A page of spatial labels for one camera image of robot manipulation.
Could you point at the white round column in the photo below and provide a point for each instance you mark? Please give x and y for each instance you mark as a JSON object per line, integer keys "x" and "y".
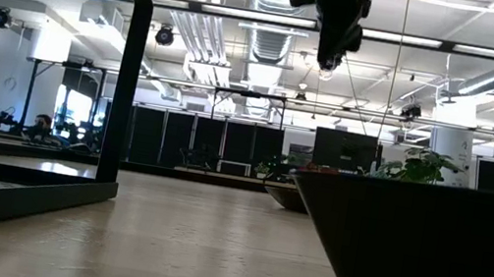
{"x": 453, "y": 141}

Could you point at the small background potted plant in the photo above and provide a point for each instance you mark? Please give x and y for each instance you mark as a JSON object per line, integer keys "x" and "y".
{"x": 262, "y": 168}

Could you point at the person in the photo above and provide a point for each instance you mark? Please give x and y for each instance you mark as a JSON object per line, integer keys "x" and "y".
{"x": 42, "y": 126}

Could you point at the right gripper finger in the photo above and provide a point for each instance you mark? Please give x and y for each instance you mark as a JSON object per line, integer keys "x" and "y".
{"x": 340, "y": 34}

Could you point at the green potted plant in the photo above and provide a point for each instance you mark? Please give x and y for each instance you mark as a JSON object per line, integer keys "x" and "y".
{"x": 421, "y": 168}

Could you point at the silver ceiling duct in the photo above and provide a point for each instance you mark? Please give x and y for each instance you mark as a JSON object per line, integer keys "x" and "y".
{"x": 262, "y": 41}

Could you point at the black aluminium table frame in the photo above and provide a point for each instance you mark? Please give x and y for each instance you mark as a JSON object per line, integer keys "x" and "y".
{"x": 172, "y": 173}

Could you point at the black square mini plate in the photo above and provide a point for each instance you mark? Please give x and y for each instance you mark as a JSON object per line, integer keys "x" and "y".
{"x": 284, "y": 199}

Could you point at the black overhead light bar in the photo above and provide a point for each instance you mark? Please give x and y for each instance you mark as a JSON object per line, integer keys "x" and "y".
{"x": 247, "y": 14}

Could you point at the black partition wall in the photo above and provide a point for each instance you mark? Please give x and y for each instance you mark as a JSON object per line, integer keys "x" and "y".
{"x": 246, "y": 143}

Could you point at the black perforated metal tray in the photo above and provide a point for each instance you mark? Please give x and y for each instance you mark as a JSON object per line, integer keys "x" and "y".
{"x": 18, "y": 202}

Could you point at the black background robot arms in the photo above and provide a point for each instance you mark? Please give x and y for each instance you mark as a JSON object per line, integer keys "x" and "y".
{"x": 78, "y": 136}

